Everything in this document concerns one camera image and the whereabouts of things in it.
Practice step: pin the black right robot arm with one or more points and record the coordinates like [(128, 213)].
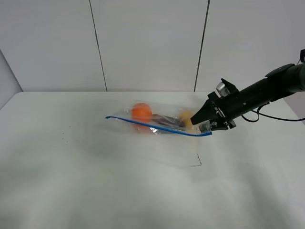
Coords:
[(280, 83)]

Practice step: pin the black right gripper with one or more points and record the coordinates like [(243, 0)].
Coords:
[(214, 115)]

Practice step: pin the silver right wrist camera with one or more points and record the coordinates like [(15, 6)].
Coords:
[(222, 89)]

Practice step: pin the yellow pear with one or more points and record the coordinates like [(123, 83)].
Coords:
[(185, 120)]

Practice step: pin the clear zip bag blue seal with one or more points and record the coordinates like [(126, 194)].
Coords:
[(124, 115)]

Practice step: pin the orange fruit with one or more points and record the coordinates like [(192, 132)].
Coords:
[(141, 112)]

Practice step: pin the dark purple eggplant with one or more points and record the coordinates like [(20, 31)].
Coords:
[(165, 120)]

